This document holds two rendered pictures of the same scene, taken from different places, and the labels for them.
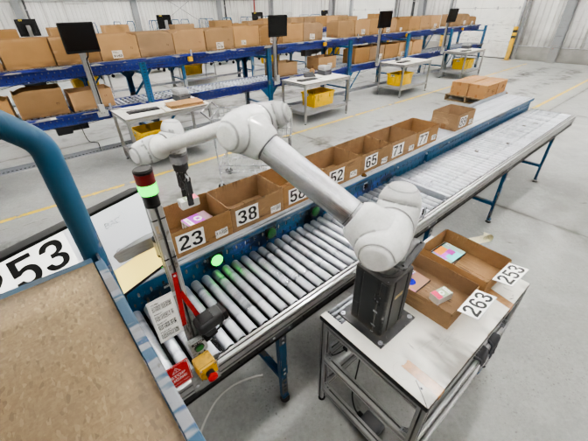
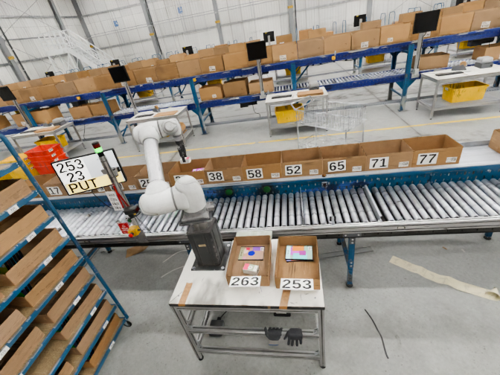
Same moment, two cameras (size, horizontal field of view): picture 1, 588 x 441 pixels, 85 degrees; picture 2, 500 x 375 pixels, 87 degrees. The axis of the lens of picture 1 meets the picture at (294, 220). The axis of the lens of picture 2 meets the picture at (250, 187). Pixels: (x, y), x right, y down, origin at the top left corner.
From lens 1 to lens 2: 1.86 m
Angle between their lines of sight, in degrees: 44
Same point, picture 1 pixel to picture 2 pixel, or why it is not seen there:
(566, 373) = not seen: outside the picture
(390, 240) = (143, 199)
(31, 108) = (229, 91)
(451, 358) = (207, 297)
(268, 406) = not seen: hidden behind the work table
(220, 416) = (177, 273)
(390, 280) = (190, 231)
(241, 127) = (135, 132)
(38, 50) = (240, 58)
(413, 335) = (210, 276)
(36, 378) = not seen: outside the picture
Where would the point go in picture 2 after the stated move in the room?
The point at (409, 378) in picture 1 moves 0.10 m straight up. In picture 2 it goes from (181, 289) to (177, 279)
